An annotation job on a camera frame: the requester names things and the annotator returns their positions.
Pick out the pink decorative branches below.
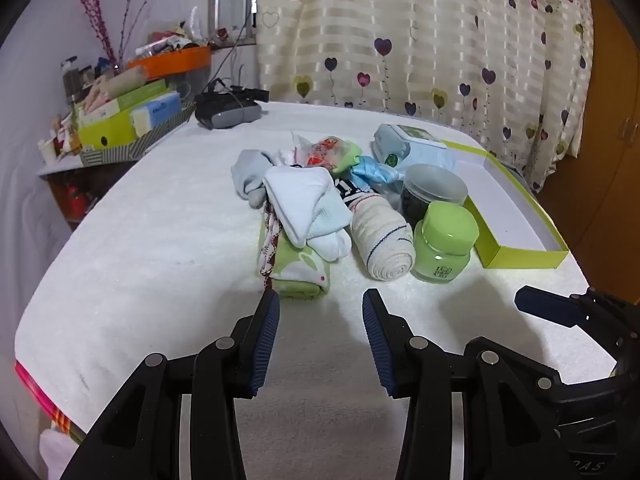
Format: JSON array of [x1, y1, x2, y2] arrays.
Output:
[[75, 0, 166, 68]]

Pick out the blue tissue pack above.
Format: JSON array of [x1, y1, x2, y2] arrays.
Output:
[[131, 92, 182, 133]]

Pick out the blue face mask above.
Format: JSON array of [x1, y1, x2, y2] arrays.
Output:
[[350, 156, 406, 193]]

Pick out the green rabbit print sock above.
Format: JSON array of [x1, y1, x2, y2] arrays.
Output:
[[257, 205, 332, 300]]

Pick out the cream sock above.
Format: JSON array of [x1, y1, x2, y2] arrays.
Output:
[[350, 199, 417, 281]]

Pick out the wet wipes pack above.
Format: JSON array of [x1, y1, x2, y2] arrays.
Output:
[[372, 124, 456, 171]]

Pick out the black grey headset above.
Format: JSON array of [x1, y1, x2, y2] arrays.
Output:
[[194, 87, 268, 131]]

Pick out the light green flat box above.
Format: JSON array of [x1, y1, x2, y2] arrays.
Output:
[[75, 79, 169, 117]]

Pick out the pink patterned roll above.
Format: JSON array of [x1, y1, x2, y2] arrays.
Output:
[[84, 70, 147, 111]]

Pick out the green file box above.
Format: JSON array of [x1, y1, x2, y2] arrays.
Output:
[[76, 109, 139, 151]]

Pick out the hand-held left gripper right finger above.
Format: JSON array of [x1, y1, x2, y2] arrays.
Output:
[[361, 288, 583, 480]]

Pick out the clear plastic jar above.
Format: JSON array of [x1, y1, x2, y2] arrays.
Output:
[[400, 164, 469, 226]]

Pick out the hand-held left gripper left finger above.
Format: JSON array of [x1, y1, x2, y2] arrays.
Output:
[[60, 287, 282, 480]]

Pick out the heart print curtain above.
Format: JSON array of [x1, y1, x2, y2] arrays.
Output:
[[255, 0, 596, 193]]

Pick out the black white striped sock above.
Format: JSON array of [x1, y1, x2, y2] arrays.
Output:
[[332, 177, 386, 211]]

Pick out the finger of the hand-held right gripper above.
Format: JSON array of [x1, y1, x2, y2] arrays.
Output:
[[514, 285, 640, 361]]

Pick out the grey sock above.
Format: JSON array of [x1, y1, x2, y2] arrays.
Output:
[[231, 149, 277, 208]]

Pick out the clear plastic bag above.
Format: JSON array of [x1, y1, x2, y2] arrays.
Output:
[[292, 132, 358, 173]]

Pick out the wooden wardrobe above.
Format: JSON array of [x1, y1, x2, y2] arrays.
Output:
[[540, 0, 640, 306]]

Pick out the green lidded jar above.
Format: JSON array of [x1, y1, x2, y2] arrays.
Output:
[[412, 201, 480, 285]]

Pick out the red item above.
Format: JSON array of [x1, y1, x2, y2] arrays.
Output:
[[59, 185, 97, 222]]

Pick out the orange tray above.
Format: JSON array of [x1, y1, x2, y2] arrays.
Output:
[[125, 46, 212, 81]]

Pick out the striped cardboard tray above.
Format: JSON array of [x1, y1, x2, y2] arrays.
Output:
[[80, 102, 197, 166]]

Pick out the yellow-green cardboard box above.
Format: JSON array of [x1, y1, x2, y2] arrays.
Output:
[[440, 140, 570, 270]]

